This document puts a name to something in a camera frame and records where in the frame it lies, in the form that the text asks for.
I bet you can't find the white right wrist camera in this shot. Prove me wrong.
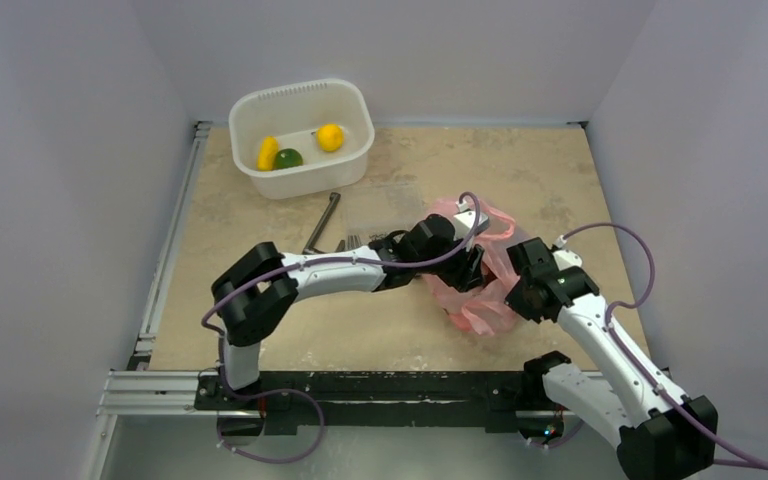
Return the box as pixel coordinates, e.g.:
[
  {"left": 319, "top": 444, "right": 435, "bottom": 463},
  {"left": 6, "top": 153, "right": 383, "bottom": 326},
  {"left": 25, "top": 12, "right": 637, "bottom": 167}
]
[{"left": 551, "top": 241, "right": 583, "bottom": 271}]

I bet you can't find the yellow fake lemon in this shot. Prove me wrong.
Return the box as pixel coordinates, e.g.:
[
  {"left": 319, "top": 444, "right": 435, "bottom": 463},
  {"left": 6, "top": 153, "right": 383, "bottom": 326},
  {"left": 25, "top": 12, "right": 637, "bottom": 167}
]
[{"left": 315, "top": 123, "right": 344, "bottom": 153}]

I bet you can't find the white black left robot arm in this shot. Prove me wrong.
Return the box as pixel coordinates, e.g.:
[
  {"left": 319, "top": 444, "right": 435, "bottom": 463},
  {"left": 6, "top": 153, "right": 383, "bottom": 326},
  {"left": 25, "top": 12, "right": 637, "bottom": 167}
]
[{"left": 202, "top": 210, "right": 490, "bottom": 409}]

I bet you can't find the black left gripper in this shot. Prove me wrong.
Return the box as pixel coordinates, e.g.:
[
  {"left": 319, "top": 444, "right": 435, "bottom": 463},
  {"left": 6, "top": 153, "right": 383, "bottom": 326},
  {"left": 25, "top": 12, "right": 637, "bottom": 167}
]
[{"left": 414, "top": 230, "right": 483, "bottom": 291}]

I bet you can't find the yellow fake banana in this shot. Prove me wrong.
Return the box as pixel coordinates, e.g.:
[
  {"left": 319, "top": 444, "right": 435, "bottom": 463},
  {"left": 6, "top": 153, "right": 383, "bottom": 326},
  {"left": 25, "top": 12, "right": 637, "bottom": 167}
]
[{"left": 256, "top": 136, "right": 280, "bottom": 172}]

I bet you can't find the green fake apple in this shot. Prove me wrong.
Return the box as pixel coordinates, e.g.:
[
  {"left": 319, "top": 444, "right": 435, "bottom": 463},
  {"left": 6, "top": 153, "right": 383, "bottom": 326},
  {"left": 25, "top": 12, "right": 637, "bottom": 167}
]
[{"left": 273, "top": 148, "right": 304, "bottom": 170}]

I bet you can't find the pink plastic bag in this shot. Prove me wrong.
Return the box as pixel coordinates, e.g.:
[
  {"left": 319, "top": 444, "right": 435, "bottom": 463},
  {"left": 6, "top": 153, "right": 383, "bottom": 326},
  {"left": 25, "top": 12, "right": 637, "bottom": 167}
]
[{"left": 422, "top": 199, "right": 529, "bottom": 336}]

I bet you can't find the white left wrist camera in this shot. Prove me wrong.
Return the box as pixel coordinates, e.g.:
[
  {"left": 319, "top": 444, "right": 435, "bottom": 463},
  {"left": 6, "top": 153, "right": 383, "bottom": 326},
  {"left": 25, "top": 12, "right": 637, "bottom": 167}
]
[{"left": 452, "top": 202, "right": 490, "bottom": 239}]

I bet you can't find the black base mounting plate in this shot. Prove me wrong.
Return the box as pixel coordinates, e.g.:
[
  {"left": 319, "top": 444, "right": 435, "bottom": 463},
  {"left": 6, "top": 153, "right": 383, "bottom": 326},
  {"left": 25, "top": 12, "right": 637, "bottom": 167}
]
[{"left": 194, "top": 371, "right": 565, "bottom": 441}]

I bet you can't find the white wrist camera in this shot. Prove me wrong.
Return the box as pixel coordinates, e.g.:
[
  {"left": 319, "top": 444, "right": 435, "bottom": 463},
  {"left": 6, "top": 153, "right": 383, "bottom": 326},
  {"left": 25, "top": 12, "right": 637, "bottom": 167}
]
[
  {"left": 452, "top": 202, "right": 490, "bottom": 239},
  {"left": 551, "top": 241, "right": 583, "bottom": 271}
]

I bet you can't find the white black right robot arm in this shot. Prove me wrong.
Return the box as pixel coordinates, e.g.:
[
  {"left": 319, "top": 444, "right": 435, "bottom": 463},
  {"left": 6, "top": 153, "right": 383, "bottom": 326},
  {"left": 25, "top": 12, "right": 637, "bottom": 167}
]
[{"left": 505, "top": 238, "right": 718, "bottom": 479}]

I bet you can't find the white plastic basin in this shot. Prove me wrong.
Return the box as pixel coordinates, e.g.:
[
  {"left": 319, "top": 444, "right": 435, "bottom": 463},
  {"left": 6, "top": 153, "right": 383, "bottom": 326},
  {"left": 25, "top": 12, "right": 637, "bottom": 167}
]
[{"left": 228, "top": 78, "right": 375, "bottom": 200}]

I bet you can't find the clear plastic screw organizer box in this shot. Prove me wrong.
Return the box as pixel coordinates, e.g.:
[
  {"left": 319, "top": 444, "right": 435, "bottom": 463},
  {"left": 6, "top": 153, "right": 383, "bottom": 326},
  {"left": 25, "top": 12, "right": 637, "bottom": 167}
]
[{"left": 341, "top": 182, "right": 425, "bottom": 249}]

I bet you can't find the aluminium extrusion frame rail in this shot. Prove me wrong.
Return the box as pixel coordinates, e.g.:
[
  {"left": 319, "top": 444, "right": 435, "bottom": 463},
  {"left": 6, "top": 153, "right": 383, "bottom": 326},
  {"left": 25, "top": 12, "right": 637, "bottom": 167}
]
[{"left": 96, "top": 121, "right": 225, "bottom": 420}]

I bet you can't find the dark metal T-handle tool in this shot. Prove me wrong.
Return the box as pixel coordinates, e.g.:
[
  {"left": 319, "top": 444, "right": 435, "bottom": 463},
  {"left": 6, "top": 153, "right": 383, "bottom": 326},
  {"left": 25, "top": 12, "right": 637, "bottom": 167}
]
[{"left": 302, "top": 192, "right": 342, "bottom": 255}]

